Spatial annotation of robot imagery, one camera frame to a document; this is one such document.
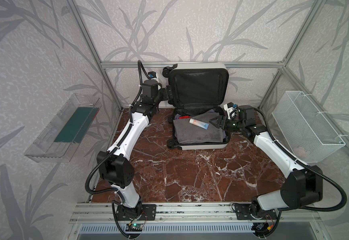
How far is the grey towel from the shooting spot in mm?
923

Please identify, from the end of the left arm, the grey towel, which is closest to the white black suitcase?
the grey towel

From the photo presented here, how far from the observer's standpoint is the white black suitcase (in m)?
0.91
